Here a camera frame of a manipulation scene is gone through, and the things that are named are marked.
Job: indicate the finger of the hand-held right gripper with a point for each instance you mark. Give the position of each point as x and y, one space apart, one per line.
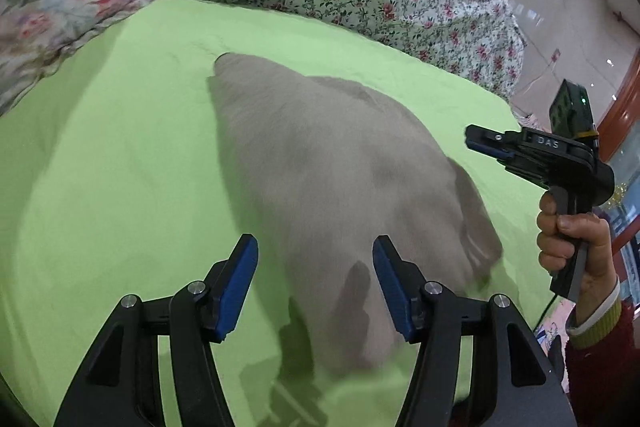
525 171
487 136

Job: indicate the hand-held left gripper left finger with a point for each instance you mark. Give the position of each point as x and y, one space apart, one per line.
237 287

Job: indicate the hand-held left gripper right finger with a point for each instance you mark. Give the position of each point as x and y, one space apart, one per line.
395 292

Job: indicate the beige patterned knit sweater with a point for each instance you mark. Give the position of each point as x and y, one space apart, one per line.
325 167

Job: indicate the person's right forearm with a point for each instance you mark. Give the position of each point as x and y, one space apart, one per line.
600 357

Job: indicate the person's right hand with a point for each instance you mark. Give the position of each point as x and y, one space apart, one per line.
597 247

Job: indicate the brown wooden furniture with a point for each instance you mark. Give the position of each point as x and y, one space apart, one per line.
620 117

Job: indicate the pink printed blanket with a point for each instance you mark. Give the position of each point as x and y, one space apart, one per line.
557 327

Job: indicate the green bed sheet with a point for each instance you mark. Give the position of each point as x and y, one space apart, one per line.
100 157

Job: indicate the pale floral pillow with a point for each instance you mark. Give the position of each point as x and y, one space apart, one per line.
50 7

